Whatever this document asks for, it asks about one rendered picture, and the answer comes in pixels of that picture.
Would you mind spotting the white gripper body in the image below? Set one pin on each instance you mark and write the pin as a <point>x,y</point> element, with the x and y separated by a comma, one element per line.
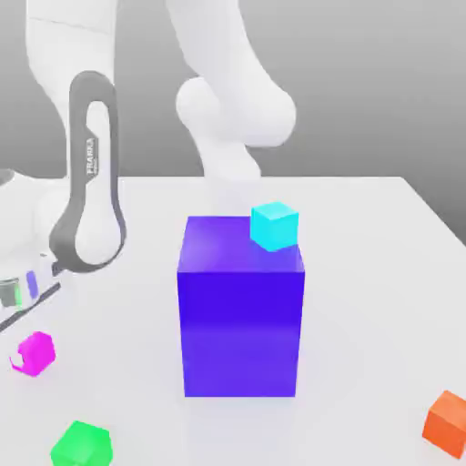
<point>25,316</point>

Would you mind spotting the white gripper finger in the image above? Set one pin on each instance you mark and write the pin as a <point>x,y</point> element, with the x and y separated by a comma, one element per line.
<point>16,355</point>

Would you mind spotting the small magenta cube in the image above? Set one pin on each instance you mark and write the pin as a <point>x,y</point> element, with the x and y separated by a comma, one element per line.
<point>38,353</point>

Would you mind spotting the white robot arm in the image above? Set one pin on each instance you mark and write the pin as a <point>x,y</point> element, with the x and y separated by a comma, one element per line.
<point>225,91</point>

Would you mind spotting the small green cube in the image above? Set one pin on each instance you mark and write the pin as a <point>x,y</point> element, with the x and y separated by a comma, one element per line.
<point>82,444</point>

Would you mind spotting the small cyan cube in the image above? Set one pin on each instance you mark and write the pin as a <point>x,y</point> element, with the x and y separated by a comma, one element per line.
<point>275,225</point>

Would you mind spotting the small orange cube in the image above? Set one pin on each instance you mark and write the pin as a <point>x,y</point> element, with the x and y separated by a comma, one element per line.
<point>447,426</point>

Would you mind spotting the large blue box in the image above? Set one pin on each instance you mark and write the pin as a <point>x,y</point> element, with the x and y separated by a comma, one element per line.
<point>240,327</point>

